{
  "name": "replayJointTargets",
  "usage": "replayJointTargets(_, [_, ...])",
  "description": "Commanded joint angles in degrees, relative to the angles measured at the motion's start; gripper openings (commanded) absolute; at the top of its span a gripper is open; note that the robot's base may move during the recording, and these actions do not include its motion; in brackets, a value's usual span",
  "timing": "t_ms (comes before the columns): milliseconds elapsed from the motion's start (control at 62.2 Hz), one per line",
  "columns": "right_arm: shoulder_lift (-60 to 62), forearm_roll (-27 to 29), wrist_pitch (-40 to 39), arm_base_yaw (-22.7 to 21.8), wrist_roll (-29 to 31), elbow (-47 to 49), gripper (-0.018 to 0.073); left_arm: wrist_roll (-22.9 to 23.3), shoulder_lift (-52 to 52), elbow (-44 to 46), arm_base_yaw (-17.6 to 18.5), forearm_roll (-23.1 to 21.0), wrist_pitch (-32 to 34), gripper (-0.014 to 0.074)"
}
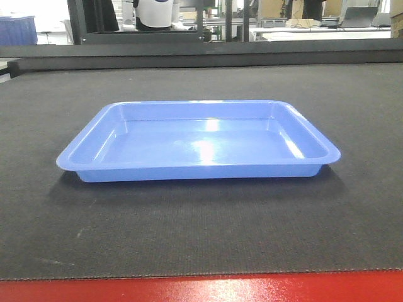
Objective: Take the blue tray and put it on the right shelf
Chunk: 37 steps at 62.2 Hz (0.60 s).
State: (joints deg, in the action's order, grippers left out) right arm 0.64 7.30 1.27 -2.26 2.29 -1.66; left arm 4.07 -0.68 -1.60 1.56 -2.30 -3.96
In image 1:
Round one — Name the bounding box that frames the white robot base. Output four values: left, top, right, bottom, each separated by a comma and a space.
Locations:
122, 0, 180, 31

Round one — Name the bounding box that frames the blue fabric partition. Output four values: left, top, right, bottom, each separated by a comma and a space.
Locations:
1, 14, 38, 46

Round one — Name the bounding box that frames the black metal frame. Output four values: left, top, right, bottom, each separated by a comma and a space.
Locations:
67, 1, 251, 45

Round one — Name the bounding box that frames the red table edge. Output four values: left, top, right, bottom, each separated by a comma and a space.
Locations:
1, 271, 402, 301

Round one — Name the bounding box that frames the white background table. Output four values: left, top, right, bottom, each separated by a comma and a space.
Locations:
249, 27, 391, 42

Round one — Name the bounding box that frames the grey laptop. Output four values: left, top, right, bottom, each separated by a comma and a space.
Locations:
339, 7, 378, 28

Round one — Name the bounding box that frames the dark grey table mat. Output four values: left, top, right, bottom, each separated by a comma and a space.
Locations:
1, 64, 402, 280

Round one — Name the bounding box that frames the blue plastic tray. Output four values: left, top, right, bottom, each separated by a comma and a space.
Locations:
56, 100, 341, 182

